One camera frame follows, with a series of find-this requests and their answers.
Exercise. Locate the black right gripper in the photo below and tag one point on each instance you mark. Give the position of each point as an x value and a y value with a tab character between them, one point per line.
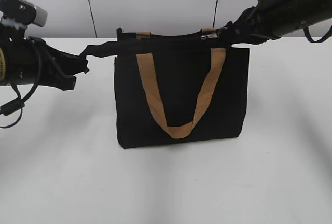
255	28

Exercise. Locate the black tote bag tan handles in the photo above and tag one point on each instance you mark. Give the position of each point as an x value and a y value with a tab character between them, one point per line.
176	89

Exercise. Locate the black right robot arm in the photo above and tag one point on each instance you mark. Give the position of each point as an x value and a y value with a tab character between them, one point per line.
273	19

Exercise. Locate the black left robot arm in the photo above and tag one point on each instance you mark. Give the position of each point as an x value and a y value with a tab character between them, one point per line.
14	57

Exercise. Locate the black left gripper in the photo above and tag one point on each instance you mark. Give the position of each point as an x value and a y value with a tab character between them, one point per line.
56	68

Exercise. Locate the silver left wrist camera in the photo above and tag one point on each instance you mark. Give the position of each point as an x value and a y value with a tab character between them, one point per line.
21	13

